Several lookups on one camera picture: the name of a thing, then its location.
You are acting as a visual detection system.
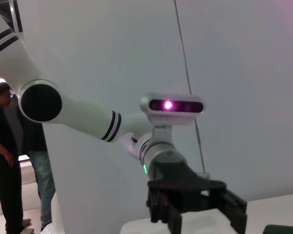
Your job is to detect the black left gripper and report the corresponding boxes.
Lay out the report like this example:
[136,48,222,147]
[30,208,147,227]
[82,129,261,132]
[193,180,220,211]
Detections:
[146,160,249,234]

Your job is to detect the green glasses case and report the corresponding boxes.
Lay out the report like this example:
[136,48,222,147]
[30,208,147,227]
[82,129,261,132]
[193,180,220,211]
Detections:
[262,224,293,234]

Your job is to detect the person in blue jeans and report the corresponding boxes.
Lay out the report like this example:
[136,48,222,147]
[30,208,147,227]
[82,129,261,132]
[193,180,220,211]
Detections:
[4,95,57,232]

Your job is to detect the person in black clothes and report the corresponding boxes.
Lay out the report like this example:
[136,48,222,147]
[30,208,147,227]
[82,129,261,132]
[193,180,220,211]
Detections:
[0,82,35,234]

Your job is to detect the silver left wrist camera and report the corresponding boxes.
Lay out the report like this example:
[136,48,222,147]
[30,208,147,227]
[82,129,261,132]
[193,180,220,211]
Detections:
[139,92,206,145]

